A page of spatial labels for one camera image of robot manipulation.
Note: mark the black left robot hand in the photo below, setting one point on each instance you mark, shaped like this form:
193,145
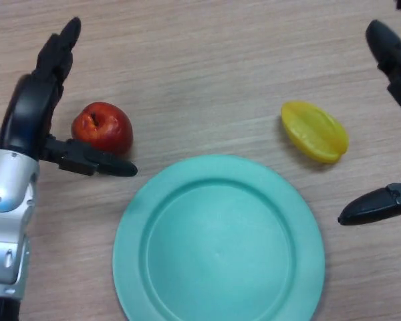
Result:
30,113

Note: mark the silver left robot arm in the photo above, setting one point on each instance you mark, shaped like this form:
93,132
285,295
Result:
6,214

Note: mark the red apple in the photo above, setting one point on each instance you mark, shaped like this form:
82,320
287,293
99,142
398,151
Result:
107,128

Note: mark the green round plate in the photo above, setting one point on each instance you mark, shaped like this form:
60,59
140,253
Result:
220,240

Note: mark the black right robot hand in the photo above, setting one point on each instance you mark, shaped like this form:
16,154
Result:
391,53

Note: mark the yellow starfruit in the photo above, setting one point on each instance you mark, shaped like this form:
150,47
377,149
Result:
315,133

